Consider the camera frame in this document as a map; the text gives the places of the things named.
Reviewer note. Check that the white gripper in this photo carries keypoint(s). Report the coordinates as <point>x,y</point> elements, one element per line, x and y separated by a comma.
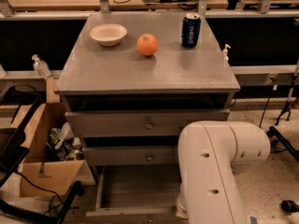
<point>181,206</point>

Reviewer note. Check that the grey bottom drawer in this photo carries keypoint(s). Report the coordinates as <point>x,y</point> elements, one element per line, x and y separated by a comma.
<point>138,194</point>

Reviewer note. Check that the grey drawer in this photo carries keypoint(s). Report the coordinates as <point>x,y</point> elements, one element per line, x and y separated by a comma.
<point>131,155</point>
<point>138,194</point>
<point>134,123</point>

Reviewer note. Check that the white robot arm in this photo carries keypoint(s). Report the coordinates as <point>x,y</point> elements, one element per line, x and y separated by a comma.
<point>209,154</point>

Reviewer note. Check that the grey middle drawer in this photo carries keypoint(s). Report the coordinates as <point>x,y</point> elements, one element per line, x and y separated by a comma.
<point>131,155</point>

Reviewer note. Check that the grey top drawer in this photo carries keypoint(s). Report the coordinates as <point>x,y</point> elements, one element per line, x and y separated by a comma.
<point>134,123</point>

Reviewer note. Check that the grey wooden drawer cabinet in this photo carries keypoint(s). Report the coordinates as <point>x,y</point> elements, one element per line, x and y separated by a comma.
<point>119,78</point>

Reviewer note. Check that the black caster wheel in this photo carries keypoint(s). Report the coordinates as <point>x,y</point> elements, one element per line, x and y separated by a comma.
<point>290,206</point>

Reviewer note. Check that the black stand right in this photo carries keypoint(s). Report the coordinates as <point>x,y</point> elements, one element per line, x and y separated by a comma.
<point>276,137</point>

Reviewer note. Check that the black stand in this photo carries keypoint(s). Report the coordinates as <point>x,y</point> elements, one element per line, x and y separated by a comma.
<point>12,153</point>
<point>276,137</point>

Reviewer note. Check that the brown cardboard box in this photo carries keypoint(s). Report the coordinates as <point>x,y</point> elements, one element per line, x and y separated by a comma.
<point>41,167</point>

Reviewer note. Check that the black tripod leg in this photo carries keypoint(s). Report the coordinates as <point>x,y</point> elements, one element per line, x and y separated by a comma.
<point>286,109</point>

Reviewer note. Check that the white pump bottle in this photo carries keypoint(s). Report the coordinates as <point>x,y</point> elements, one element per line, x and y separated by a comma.
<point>227,47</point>

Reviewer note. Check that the orange fruit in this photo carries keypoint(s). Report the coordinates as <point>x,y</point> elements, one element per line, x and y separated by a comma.
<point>147,44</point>

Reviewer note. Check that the black stand left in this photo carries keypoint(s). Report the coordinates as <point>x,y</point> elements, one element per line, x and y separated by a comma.
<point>12,153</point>

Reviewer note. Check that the blue Pepsi can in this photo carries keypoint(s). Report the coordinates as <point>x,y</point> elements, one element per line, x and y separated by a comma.
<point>190,30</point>

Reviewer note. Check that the white bowl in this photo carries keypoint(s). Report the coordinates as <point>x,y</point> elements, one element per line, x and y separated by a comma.
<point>108,35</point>

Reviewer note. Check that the clear sanitizer bottle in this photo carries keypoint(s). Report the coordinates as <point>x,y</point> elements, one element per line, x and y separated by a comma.
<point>40,67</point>

